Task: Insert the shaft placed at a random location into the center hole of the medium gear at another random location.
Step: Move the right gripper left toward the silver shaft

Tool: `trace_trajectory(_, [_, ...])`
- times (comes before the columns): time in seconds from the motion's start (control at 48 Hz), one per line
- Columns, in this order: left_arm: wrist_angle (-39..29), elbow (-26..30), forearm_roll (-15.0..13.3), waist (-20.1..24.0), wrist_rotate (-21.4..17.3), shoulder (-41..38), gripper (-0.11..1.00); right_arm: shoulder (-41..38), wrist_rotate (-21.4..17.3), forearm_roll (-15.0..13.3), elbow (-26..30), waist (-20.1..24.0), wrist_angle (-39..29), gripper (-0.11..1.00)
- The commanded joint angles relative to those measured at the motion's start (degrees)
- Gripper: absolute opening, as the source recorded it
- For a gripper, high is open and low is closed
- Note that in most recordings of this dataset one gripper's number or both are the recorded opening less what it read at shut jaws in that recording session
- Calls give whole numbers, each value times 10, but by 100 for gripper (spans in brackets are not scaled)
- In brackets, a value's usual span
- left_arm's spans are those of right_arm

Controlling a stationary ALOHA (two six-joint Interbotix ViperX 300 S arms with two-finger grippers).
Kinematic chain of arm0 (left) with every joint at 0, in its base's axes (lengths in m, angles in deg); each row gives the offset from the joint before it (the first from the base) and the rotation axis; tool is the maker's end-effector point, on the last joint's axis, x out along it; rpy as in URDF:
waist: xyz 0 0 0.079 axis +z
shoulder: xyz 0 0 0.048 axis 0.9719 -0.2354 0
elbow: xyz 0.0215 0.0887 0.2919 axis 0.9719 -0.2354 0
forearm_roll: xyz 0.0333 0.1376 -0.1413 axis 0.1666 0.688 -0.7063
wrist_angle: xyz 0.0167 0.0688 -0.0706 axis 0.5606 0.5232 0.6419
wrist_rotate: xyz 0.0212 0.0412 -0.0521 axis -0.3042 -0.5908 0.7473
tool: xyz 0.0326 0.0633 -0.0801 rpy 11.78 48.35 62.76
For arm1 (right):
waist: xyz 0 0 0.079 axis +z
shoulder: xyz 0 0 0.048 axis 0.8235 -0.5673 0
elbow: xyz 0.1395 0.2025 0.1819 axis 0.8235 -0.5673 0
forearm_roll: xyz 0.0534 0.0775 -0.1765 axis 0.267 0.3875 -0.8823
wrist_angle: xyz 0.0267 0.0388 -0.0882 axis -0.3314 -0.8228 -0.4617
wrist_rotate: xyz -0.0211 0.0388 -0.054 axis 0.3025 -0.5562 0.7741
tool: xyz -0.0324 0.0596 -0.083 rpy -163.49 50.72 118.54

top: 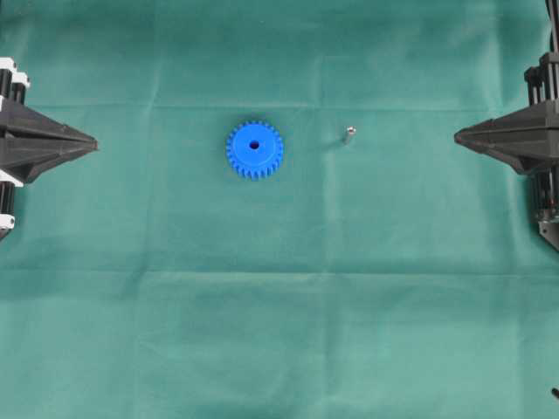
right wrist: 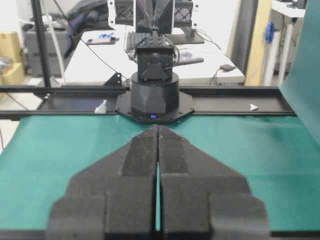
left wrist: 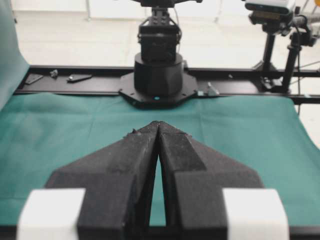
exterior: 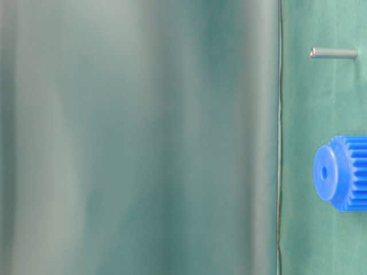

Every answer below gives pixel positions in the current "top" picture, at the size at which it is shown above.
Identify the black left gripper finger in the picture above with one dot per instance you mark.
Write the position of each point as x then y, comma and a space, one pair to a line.
21, 121
26, 159

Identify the small silver metal shaft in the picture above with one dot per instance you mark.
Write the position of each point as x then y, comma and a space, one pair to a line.
349, 134

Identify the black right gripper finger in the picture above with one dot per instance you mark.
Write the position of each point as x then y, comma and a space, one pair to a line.
521, 164
533, 123

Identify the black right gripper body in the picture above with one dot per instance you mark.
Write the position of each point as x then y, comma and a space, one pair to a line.
541, 85

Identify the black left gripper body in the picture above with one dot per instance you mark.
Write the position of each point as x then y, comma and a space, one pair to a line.
14, 85

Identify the blue plastic gear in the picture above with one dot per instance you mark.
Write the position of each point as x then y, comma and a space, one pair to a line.
254, 149

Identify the green table cloth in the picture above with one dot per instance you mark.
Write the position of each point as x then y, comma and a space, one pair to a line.
400, 276

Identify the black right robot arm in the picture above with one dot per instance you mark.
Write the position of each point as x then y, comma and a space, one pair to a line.
547, 148

